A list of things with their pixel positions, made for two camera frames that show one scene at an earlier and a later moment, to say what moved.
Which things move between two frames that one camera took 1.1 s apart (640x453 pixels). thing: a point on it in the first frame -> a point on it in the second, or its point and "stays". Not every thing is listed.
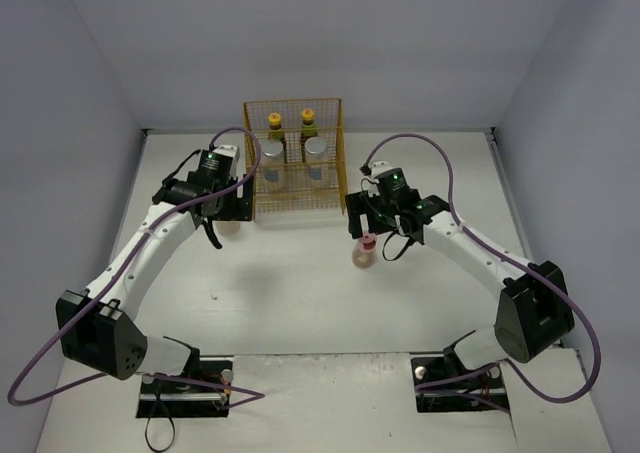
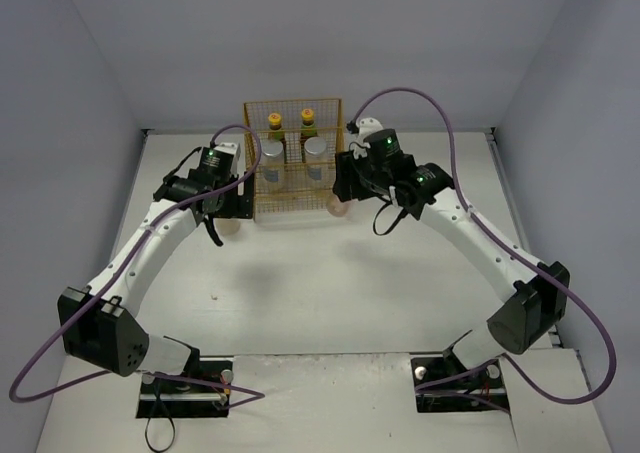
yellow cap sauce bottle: [308, 129] stays
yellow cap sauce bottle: [275, 133] stays
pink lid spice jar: [364, 253] -> [338, 207]
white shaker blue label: [316, 161] stays
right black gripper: [358, 213] -> [344, 179]
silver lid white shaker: [272, 166] stays
